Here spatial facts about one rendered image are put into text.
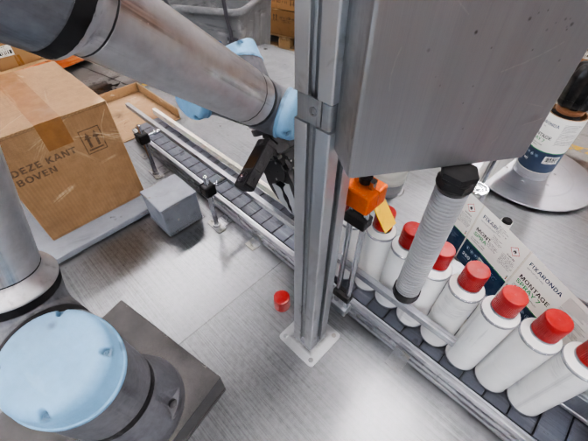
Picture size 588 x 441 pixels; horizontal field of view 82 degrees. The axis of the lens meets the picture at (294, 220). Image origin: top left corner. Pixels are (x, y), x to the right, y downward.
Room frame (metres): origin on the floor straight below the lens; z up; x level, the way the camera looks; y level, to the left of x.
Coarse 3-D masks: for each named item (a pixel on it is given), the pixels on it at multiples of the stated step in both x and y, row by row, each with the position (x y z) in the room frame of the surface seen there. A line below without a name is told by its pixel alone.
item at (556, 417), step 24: (168, 144) 0.87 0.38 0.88; (192, 144) 0.87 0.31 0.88; (192, 168) 0.76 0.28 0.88; (240, 192) 0.66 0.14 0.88; (264, 216) 0.57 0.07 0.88; (288, 216) 0.57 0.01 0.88; (288, 240) 0.50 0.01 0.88; (384, 312) 0.31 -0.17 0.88; (408, 336) 0.27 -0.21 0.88; (504, 408) 0.15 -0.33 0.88; (552, 408) 0.15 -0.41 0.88; (528, 432) 0.12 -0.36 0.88; (552, 432) 0.12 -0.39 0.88; (576, 432) 0.12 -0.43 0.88
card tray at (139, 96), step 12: (132, 84) 1.30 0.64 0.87; (108, 96) 1.23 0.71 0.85; (120, 96) 1.26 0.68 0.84; (132, 96) 1.27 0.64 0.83; (144, 96) 1.27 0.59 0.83; (156, 96) 1.21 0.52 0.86; (120, 108) 1.17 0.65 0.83; (144, 108) 1.17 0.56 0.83; (168, 108) 1.16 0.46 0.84; (120, 120) 1.09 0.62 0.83; (132, 120) 1.09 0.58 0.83; (120, 132) 1.01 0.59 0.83; (132, 132) 1.01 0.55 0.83
